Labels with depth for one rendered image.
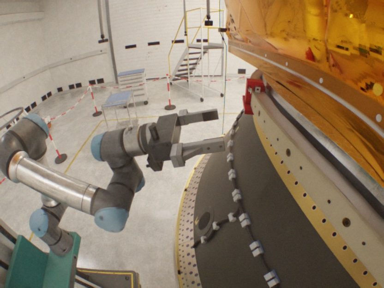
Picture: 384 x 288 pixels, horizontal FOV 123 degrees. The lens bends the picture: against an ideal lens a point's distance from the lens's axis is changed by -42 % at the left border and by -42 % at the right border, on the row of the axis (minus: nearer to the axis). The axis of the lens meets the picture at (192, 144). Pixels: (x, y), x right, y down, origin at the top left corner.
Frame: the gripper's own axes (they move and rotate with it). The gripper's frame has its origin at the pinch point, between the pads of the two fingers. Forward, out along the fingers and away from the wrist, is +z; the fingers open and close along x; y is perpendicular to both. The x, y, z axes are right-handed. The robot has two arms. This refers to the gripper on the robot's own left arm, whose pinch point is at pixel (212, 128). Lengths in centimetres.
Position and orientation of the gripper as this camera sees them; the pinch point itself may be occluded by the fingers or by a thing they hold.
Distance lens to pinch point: 40.4
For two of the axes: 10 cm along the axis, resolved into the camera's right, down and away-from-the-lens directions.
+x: 0.3, -5.8, 8.1
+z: 9.8, -1.5, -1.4
